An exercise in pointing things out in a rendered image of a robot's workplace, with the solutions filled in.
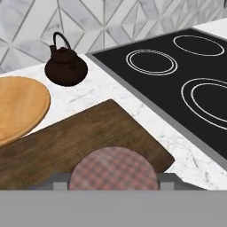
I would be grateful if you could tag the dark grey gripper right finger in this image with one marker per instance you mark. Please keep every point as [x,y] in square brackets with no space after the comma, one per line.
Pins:
[168,178]

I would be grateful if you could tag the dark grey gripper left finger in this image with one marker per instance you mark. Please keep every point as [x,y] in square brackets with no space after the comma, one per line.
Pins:
[59,178]

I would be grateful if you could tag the jam jar with plaid lid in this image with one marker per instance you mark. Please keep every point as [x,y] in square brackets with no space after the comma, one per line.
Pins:
[113,170]

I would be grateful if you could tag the dark wooden cutting board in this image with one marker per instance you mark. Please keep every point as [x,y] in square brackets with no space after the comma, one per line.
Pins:
[74,139]

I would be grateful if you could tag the round light wooden board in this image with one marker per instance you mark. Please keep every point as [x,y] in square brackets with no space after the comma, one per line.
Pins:
[19,108]

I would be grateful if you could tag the dark brown kettle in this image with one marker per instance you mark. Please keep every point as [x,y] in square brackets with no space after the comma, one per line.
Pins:
[65,67]

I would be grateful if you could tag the black hob with grey frame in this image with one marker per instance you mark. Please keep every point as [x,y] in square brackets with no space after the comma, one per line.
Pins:
[165,88]

